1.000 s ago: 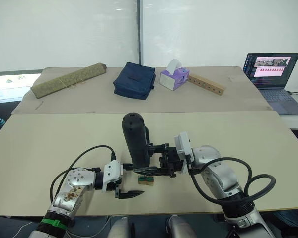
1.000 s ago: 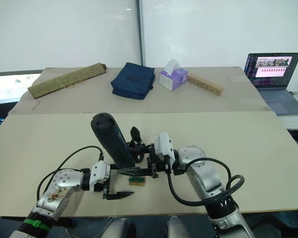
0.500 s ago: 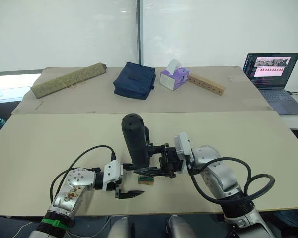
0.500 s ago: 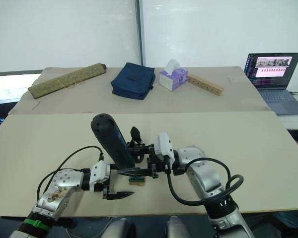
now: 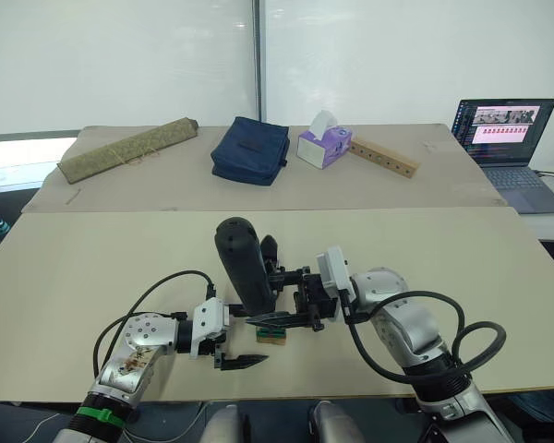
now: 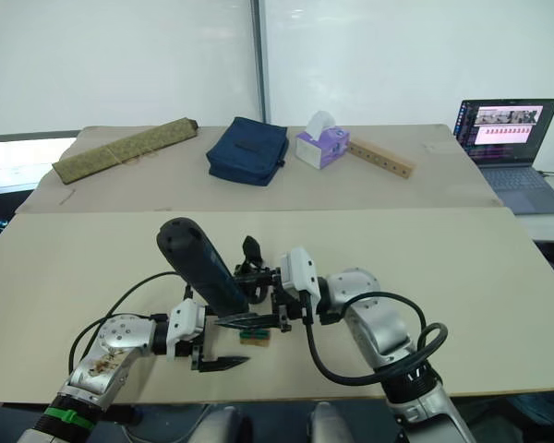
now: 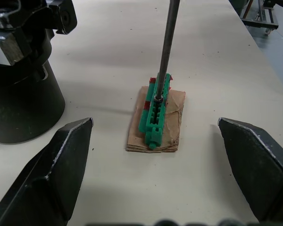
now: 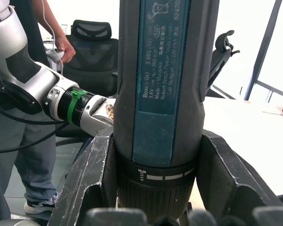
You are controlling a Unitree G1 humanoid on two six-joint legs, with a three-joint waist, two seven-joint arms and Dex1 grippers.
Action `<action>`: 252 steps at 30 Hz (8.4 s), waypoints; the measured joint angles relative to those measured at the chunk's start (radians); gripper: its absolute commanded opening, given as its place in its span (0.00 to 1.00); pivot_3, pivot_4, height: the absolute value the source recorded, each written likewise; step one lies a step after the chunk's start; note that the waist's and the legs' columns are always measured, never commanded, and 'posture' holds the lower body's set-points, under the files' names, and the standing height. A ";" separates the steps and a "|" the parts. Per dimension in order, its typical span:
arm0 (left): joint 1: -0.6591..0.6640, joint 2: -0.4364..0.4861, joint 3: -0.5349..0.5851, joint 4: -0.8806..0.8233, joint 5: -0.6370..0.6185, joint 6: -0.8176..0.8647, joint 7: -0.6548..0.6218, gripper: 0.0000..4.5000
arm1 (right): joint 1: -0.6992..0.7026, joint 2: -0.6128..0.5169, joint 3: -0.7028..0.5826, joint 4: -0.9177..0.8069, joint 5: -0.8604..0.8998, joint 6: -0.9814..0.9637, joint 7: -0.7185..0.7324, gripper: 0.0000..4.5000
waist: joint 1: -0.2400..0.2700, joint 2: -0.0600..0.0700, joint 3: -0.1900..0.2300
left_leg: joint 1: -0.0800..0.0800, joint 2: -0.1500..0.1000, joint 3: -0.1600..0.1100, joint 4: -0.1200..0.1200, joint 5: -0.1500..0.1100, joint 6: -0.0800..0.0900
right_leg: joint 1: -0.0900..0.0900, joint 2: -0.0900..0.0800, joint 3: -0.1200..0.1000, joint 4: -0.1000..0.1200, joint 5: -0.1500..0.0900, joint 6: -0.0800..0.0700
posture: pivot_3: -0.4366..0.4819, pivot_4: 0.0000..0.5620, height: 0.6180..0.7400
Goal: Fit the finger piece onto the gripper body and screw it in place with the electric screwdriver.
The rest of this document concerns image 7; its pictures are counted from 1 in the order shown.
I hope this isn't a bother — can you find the dark green bin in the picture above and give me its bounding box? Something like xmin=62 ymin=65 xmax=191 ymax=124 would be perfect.
xmin=229 ymin=0 xmax=251 ymax=13

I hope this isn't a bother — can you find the black wheeled cart frame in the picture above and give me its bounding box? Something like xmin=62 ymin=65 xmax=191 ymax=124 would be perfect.
xmin=240 ymin=0 xmax=280 ymax=36

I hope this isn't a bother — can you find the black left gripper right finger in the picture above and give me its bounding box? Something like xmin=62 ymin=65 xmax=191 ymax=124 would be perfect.
xmin=217 ymin=116 xmax=283 ymax=226

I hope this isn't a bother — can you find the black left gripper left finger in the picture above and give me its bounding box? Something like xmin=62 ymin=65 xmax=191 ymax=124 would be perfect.
xmin=0 ymin=117 xmax=95 ymax=226

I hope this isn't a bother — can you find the green plastic finger piece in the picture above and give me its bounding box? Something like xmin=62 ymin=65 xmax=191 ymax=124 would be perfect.
xmin=138 ymin=73 xmax=175 ymax=150

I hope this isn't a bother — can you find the black cylindrical stand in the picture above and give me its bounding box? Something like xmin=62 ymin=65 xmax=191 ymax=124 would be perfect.
xmin=0 ymin=28 xmax=66 ymax=145

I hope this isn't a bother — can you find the electric screwdriver metal shaft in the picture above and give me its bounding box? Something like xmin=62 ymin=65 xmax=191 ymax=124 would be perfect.
xmin=154 ymin=0 xmax=181 ymax=105

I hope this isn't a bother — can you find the brown cardboard pad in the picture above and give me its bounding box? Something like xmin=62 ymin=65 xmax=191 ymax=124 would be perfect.
xmin=125 ymin=85 xmax=187 ymax=153

